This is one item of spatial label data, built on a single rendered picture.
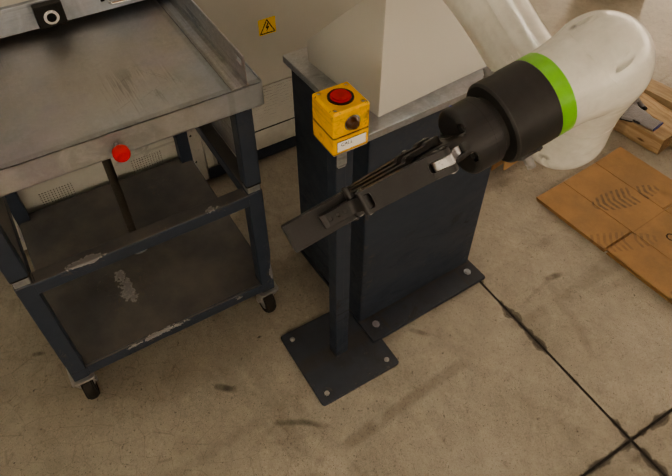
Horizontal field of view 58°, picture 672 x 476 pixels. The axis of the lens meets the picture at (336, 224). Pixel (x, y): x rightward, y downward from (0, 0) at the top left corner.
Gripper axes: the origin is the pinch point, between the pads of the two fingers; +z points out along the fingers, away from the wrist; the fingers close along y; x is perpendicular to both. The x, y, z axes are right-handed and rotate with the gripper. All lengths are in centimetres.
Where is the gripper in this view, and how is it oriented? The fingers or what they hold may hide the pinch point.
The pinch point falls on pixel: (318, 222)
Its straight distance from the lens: 60.6
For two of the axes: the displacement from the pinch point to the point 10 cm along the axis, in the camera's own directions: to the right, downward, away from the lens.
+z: -8.6, 4.9, -1.3
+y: -2.0, -0.9, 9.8
